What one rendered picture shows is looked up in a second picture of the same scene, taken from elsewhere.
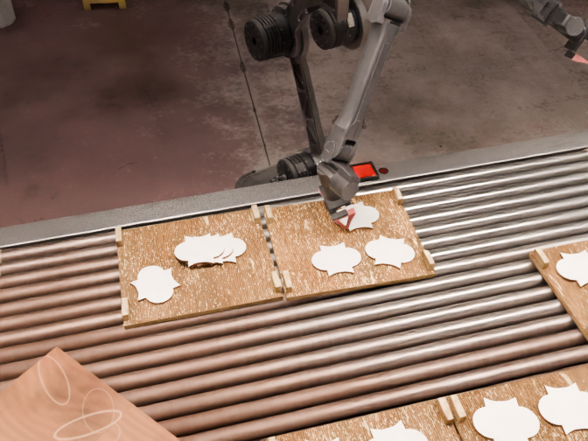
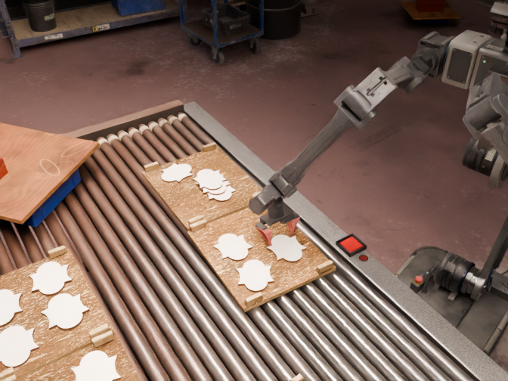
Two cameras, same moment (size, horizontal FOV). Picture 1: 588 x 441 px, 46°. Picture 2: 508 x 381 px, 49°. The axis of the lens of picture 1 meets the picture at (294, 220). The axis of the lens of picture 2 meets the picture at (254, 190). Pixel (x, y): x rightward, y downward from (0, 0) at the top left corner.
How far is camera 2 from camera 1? 1.71 m
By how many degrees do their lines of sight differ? 53
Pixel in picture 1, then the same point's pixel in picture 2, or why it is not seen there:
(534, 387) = not seen: outside the picture
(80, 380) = (78, 156)
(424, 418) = (94, 323)
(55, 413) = (55, 155)
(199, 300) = (170, 193)
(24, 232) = (204, 119)
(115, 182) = (401, 196)
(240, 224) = (248, 193)
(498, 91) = not seen: outside the picture
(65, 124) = (435, 150)
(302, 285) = (200, 236)
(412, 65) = not seen: outside the picture
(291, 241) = (243, 221)
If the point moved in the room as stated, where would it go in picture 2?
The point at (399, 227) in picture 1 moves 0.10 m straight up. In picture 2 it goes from (288, 277) to (289, 255)
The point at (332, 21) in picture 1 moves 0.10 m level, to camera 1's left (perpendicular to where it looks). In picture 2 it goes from (473, 143) to (456, 128)
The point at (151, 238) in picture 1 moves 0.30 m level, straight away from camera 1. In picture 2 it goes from (216, 160) to (274, 138)
